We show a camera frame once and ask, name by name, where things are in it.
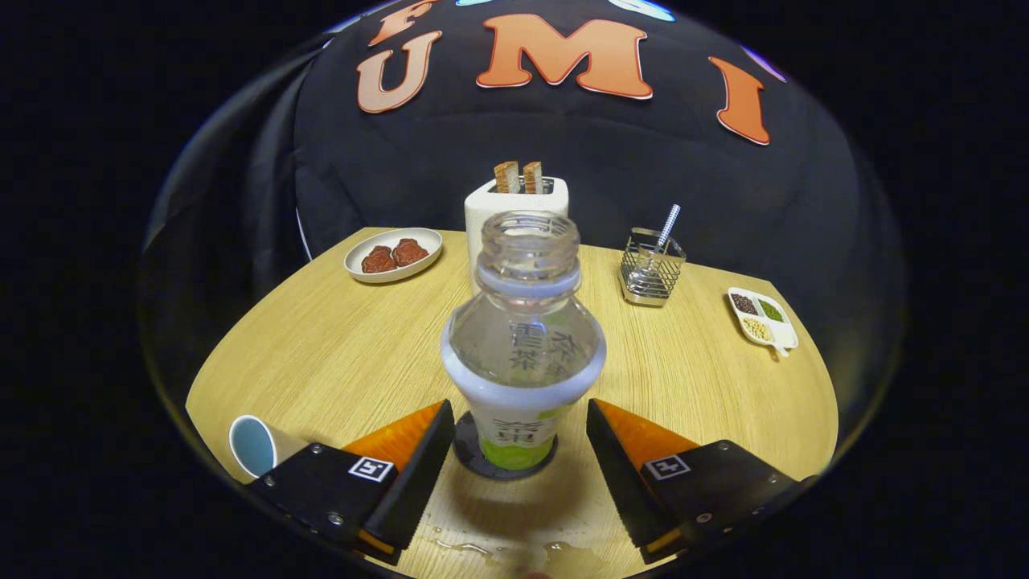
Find white toaster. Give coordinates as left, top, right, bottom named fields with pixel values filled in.
left=465, top=176, right=570, bottom=290

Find white cup with blue inside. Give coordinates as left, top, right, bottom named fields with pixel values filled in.
left=229, top=415, right=310, bottom=481

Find white oval plate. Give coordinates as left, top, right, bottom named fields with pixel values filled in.
left=344, top=228, right=444, bottom=284

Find white divided bean dish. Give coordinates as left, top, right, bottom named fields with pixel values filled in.
left=728, top=287, right=800, bottom=358

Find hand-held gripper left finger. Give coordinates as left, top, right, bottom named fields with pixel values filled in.
left=245, top=399, right=457, bottom=566

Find clear plastic juice bottle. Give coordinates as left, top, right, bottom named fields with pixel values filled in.
left=441, top=211, right=607, bottom=471

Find wooden table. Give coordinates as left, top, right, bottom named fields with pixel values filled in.
left=185, top=228, right=839, bottom=579

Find dark round coaster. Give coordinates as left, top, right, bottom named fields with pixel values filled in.
left=453, top=411, right=559, bottom=482

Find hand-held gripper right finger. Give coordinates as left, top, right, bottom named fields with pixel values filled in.
left=586, top=397, right=817, bottom=565

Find metal wire holder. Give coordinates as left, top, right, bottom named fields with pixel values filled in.
left=619, top=228, right=687, bottom=308

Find striped straw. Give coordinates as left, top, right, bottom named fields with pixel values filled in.
left=655, top=203, right=682, bottom=250

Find spilled juice puddle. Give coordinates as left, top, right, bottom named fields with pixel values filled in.
left=426, top=523, right=608, bottom=578

